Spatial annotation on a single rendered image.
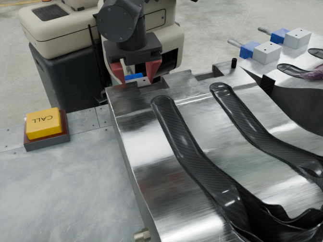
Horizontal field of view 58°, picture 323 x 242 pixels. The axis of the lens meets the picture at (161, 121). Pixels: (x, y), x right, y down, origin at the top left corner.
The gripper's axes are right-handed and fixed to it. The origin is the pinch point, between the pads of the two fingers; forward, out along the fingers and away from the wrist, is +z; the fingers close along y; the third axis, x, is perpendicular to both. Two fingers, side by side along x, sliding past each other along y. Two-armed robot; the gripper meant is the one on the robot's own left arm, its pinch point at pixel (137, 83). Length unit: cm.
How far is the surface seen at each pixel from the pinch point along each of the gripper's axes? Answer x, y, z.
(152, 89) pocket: -5.8, 1.8, -2.0
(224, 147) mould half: -25.5, 7.1, -3.8
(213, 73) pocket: -5.4, 14.6, -2.4
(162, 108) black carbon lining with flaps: -14.0, 1.5, -3.7
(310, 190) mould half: -38.0, 10.2, -9.0
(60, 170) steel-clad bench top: -14.4, -17.5, 4.4
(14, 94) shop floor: 141, -65, 85
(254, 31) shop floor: 169, 140, 88
